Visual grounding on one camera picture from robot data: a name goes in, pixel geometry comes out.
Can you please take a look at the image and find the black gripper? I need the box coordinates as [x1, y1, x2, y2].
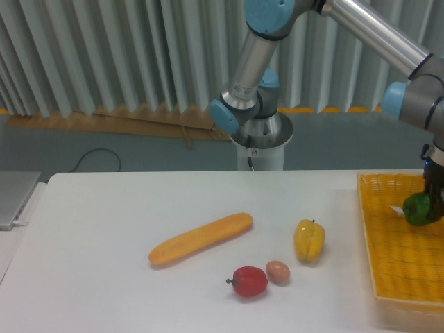
[423, 160, 443, 223]

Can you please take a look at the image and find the green toy bell pepper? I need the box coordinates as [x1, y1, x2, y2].
[402, 193, 441, 226]

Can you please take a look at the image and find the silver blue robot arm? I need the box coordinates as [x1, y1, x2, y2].
[210, 1, 443, 226]

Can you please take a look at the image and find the yellow woven basket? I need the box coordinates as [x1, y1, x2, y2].
[357, 173, 443, 308]

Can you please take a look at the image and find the yellow toy bell pepper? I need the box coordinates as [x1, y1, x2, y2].
[293, 219, 325, 263]

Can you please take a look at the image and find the red toy bell pepper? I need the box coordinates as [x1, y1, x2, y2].
[225, 266, 268, 298]

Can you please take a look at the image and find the white paper label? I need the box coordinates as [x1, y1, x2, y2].
[390, 206, 404, 216]

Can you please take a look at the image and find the brown toy egg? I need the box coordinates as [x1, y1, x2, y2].
[266, 260, 291, 285]

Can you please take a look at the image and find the orange toy bread loaf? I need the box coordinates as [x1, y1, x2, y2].
[148, 212, 253, 266]

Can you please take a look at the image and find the brown cardboard sheet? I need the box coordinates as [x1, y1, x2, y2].
[7, 102, 230, 148]

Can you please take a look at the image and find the silver laptop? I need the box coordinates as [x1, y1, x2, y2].
[0, 171, 41, 231]

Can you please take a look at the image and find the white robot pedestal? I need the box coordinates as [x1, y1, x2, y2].
[230, 112, 293, 171]

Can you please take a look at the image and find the black floor cable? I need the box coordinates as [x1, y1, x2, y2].
[67, 148, 122, 173]

